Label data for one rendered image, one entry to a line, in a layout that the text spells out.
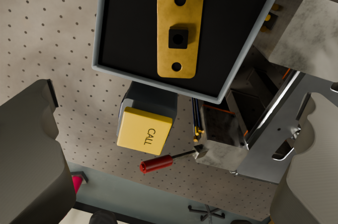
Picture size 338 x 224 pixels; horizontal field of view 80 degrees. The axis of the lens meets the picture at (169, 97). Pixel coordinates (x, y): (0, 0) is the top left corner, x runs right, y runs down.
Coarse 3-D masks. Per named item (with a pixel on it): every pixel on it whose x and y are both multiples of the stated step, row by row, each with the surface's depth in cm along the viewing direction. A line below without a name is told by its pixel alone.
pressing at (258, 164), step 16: (288, 80) 38; (304, 80) 38; (320, 80) 38; (288, 96) 39; (336, 96) 39; (272, 112) 42; (288, 112) 42; (256, 128) 45; (272, 128) 44; (288, 128) 44; (256, 144) 47; (272, 144) 47; (256, 160) 50; (272, 160) 50; (288, 160) 49; (240, 176) 54; (256, 176) 53; (272, 176) 53
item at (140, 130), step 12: (132, 108) 24; (132, 120) 24; (144, 120) 24; (156, 120) 24; (168, 120) 25; (120, 132) 25; (132, 132) 25; (144, 132) 25; (156, 132) 25; (168, 132) 25; (120, 144) 27; (132, 144) 26; (144, 144) 26; (156, 144) 26
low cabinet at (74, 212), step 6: (78, 204) 245; (84, 204) 248; (72, 210) 236; (78, 210) 239; (84, 210) 242; (90, 210) 245; (96, 210) 248; (108, 210) 254; (66, 216) 229; (72, 216) 232; (78, 216) 234; (84, 216) 237; (90, 216) 239; (120, 216) 254; (126, 216) 257; (60, 222) 223; (66, 222) 225; (72, 222) 227; (78, 222) 230; (84, 222) 232; (120, 222) 248; (126, 222) 252; (132, 222) 254; (138, 222) 258; (144, 222) 261; (150, 222) 264
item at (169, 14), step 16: (160, 0) 17; (192, 0) 17; (160, 16) 18; (176, 16) 18; (192, 16) 17; (160, 32) 18; (176, 32) 17; (192, 32) 18; (160, 48) 19; (176, 48) 18; (192, 48) 19; (160, 64) 20; (192, 64) 20
